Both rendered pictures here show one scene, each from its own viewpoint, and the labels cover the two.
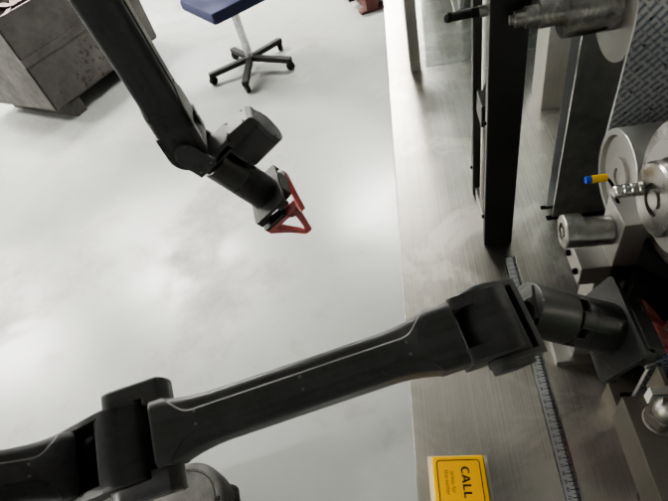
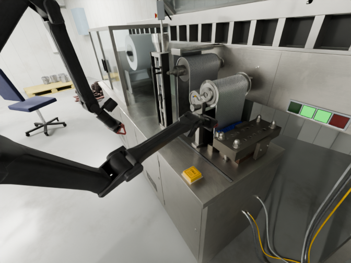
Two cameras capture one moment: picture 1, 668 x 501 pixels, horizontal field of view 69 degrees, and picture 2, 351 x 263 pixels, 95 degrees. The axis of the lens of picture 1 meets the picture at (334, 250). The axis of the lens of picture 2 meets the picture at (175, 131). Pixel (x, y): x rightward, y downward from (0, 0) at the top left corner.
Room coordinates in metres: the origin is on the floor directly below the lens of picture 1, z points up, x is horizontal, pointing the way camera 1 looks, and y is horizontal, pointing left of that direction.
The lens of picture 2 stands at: (-0.16, 0.41, 1.56)
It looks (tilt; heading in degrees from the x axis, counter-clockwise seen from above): 33 degrees down; 314
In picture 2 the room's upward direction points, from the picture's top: 3 degrees counter-clockwise
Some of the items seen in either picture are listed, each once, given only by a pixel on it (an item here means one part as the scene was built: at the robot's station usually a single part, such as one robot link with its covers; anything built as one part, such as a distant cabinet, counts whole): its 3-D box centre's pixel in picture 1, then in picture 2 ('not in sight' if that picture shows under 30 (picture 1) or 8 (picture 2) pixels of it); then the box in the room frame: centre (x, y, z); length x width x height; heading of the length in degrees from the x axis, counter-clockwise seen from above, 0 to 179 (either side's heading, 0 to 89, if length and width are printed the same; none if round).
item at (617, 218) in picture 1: (587, 292); (198, 124); (0.33, -0.30, 1.05); 0.06 x 0.05 x 0.31; 75
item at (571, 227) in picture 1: (571, 231); (193, 107); (0.34, -0.27, 1.18); 0.04 x 0.02 x 0.04; 165
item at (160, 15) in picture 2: not in sight; (159, 11); (0.81, -0.51, 1.66); 0.07 x 0.07 x 0.10; 49
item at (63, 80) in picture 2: not in sight; (49, 84); (6.46, -0.66, 0.20); 1.36 x 0.94 x 0.40; 91
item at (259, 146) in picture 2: not in sight; (262, 148); (-0.03, -0.43, 0.96); 0.10 x 0.03 x 0.11; 75
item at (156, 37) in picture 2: not in sight; (160, 37); (0.95, -0.63, 1.50); 0.14 x 0.14 x 0.06
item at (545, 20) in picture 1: (535, 15); (171, 72); (0.55, -0.32, 1.33); 0.06 x 0.03 x 0.03; 75
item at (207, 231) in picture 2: not in sight; (156, 135); (1.18, -0.63, 0.43); 2.52 x 0.64 x 0.86; 165
